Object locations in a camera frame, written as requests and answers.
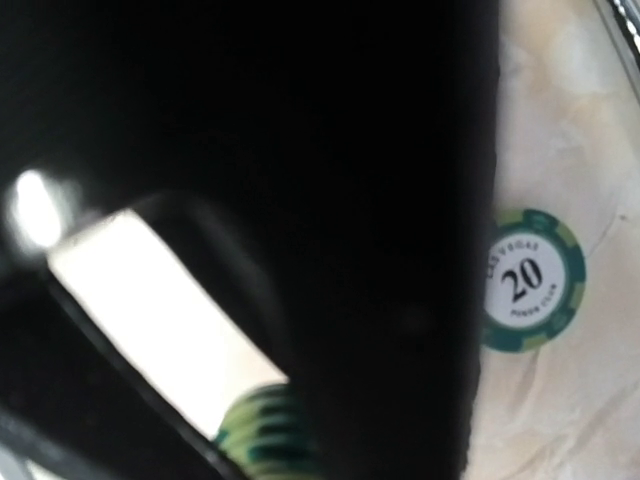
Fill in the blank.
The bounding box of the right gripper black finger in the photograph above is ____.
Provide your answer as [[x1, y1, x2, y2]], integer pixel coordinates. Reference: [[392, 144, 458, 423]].
[[1, 1, 500, 479]]

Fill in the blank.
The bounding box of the green chip stack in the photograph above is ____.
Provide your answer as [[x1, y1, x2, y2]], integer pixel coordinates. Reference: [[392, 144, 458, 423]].
[[213, 383, 325, 479]]

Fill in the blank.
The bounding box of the green white poker chip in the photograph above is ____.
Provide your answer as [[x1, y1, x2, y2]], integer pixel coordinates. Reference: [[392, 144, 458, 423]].
[[483, 209, 587, 354]]

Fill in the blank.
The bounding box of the front aluminium rail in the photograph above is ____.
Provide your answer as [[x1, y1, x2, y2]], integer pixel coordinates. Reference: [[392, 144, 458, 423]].
[[594, 0, 640, 98]]

